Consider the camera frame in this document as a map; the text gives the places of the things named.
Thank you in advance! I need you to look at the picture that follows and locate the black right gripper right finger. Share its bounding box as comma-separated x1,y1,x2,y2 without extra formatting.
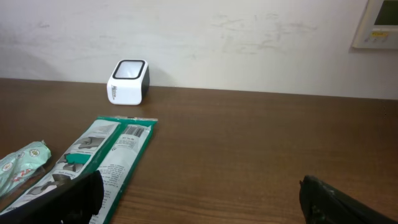
299,175,397,224

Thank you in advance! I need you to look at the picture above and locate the white barcode scanner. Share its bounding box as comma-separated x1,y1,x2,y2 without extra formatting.
106,59,150,105

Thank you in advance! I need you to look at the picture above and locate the mint green snack pouch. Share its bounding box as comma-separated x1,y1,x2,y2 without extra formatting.
1,141,52,197

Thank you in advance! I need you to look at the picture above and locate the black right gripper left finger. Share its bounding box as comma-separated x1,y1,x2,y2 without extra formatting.
1,170,104,224

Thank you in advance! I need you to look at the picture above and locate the white wall control panel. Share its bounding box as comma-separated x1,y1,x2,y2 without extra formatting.
351,0,397,50

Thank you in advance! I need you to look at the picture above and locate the green 3M gloves packet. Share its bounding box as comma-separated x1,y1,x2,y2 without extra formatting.
1,116,157,223

